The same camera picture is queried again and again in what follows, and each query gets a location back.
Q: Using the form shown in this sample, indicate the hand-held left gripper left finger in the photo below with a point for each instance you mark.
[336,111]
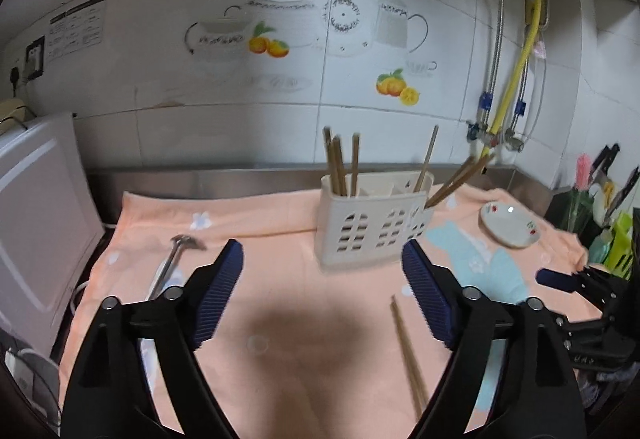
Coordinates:
[220,289]

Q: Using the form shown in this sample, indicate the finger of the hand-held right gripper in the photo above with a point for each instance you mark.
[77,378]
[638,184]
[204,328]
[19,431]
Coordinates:
[552,279]

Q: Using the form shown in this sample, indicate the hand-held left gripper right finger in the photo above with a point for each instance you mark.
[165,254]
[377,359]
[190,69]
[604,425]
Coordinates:
[430,294]

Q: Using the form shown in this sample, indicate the brown wooden chopstick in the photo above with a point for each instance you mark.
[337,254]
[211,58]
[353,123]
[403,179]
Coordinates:
[477,167]
[408,354]
[328,159]
[460,171]
[340,164]
[427,159]
[355,164]

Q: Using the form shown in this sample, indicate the cream plastic utensil holder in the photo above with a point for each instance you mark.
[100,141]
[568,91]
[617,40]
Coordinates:
[370,239]

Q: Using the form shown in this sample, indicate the metal ladle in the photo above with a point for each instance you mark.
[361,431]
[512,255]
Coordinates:
[185,241]

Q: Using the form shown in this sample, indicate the black knife rack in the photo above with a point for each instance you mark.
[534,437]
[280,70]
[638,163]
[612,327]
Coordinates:
[570,216]

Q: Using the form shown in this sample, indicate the white flower print dish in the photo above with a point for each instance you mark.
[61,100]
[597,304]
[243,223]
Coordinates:
[507,221]

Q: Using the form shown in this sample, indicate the green plastic holder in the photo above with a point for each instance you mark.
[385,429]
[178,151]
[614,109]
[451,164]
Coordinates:
[620,241]

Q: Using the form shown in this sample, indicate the pink printed towel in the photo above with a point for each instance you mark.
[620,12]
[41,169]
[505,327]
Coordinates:
[300,319]

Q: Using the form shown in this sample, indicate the pink brush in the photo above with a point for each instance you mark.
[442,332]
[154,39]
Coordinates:
[582,171]

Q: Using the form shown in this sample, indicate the black kitchen knife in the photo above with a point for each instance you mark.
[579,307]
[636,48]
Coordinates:
[629,186]
[607,159]

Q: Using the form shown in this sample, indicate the metal pipe valve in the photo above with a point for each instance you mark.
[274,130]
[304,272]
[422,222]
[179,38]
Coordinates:
[515,140]
[475,131]

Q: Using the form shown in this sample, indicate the thin white tube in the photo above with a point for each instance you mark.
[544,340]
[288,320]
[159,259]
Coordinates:
[541,94]

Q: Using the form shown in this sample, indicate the beige rounded object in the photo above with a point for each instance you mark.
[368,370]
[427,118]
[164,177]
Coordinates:
[10,113]

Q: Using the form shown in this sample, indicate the white wall notice sticker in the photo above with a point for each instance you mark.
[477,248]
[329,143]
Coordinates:
[77,29]

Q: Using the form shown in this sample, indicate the dark wall socket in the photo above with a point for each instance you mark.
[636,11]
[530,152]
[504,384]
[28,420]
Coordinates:
[35,56]

